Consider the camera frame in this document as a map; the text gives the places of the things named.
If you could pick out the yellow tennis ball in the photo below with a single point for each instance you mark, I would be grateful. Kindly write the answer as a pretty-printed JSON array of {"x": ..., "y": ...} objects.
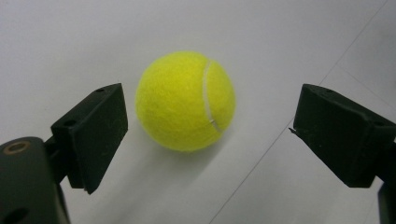
[{"x": 174, "y": 102}]

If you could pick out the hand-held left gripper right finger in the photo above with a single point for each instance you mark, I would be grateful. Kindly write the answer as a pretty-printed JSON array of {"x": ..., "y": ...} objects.
[{"x": 342, "y": 140}]

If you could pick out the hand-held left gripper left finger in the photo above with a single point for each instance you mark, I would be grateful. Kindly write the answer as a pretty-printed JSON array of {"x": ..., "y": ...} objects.
[{"x": 93, "y": 133}]

